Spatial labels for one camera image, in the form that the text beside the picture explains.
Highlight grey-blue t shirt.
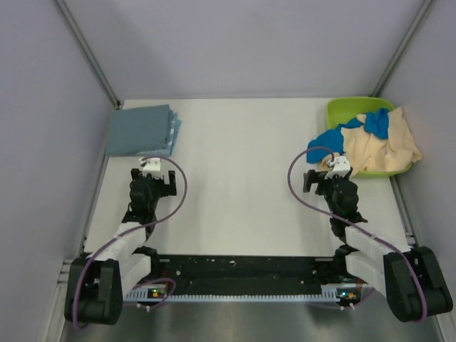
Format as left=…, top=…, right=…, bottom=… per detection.
left=105, top=105, right=175, bottom=156

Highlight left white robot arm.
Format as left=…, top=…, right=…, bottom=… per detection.
left=64, top=168, right=177, bottom=327

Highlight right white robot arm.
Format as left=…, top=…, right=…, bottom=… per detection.
left=303, top=170, right=453, bottom=322

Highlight bright blue t shirt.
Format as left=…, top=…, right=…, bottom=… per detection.
left=306, top=108, right=389, bottom=164

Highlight cream yellow t shirt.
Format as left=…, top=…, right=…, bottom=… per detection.
left=336, top=108, right=423, bottom=175

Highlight folded printed blue t shirt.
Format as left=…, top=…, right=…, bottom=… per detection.
left=166, top=113, right=182, bottom=156

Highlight green plastic basket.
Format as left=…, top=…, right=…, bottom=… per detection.
left=326, top=97, right=414, bottom=177

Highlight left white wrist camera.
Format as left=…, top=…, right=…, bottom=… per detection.
left=139, top=157, right=162, bottom=178

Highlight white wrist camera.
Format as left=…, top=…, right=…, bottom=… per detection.
left=325, top=155, right=353, bottom=180
left=139, top=157, right=162, bottom=178

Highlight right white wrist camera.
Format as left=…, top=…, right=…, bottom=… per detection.
left=325, top=155, right=353, bottom=180

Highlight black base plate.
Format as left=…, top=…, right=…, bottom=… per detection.
left=141, top=254, right=366, bottom=296

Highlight light blue cable duct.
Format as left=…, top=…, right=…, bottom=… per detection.
left=124, top=285, right=361, bottom=304

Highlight left aluminium corner post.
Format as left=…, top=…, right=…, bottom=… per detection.
left=53, top=0, right=121, bottom=109

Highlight aluminium corner post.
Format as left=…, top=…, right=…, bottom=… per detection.
left=370, top=0, right=436, bottom=98
left=53, top=0, right=121, bottom=109

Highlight right aluminium corner post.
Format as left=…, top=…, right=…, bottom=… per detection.
left=370, top=0, right=436, bottom=98

